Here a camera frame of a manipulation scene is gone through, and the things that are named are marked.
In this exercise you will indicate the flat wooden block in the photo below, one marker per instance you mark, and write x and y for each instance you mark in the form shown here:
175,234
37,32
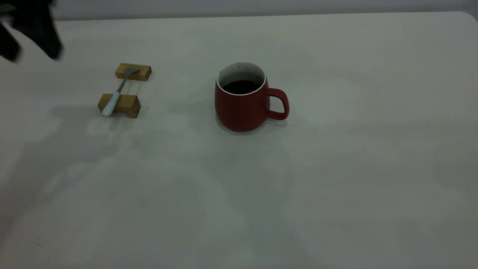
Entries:
141,72

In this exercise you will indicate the red ceramic cup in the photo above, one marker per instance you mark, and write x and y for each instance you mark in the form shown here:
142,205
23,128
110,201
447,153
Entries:
239,110

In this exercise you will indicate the arched wooden block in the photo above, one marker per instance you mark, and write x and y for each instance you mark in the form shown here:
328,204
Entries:
129,105

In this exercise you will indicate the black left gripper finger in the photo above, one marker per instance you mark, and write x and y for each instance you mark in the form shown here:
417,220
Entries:
7,43
39,26

